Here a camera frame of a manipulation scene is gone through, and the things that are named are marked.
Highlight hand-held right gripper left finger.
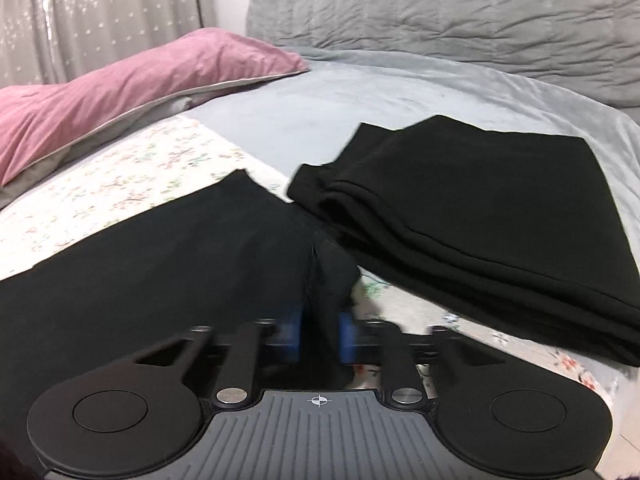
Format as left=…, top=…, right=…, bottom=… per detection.
left=120, top=309, right=304, bottom=407

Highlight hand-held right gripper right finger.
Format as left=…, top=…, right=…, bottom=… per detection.
left=338, top=311, right=512, bottom=407

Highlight black pants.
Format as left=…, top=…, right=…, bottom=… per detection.
left=286, top=114, right=640, bottom=367
left=0, top=167, right=362, bottom=466

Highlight folded black pants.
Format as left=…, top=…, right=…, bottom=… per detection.
left=286, top=114, right=640, bottom=367

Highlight floral bed sheet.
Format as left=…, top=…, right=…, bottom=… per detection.
left=0, top=110, right=617, bottom=413

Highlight pink duvet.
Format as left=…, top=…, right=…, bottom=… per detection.
left=0, top=27, right=311, bottom=187

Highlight grey flower-print curtain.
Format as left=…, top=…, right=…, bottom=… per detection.
left=0, top=0, right=217, bottom=90

